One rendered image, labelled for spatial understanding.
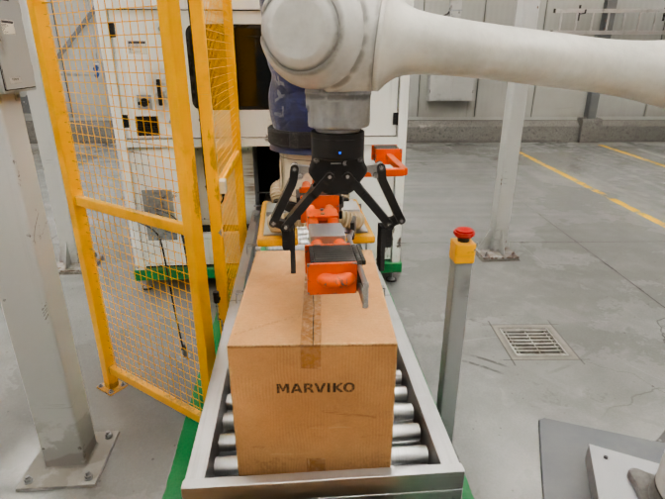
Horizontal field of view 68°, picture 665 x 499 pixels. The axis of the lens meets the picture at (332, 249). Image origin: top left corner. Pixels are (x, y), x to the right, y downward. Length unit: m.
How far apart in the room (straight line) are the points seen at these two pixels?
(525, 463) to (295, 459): 1.23
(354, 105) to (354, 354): 0.68
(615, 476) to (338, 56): 1.01
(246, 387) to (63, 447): 1.26
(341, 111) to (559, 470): 0.91
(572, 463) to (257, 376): 0.73
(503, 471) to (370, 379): 1.17
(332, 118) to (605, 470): 0.91
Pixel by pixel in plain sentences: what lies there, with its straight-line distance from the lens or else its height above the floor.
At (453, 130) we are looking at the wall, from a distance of 10.01.
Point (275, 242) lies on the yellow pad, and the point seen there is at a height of 1.15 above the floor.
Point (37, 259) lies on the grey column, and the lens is 1.96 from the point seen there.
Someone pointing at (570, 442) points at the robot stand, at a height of 0.75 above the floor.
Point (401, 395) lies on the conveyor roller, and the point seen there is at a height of 0.54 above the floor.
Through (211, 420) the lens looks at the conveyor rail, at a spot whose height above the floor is 0.59.
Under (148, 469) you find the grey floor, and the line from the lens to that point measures 2.33.
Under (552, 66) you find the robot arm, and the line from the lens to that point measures 0.62.
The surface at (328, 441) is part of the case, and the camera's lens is 1.35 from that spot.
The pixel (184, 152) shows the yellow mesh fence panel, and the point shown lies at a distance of 1.74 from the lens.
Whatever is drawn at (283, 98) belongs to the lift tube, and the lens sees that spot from 1.23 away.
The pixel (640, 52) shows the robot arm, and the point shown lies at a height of 1.58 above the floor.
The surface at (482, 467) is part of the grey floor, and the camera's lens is 2.30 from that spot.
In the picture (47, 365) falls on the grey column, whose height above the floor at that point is 0.50.
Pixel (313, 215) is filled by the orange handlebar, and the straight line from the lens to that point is 0.96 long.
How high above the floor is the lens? 1.58
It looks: 22 degrees down
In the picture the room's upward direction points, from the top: straight up
